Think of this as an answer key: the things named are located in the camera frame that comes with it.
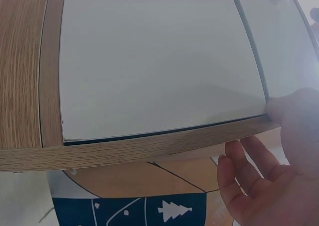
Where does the person's right hand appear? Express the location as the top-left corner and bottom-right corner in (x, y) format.
(216, 87), (319, 226)

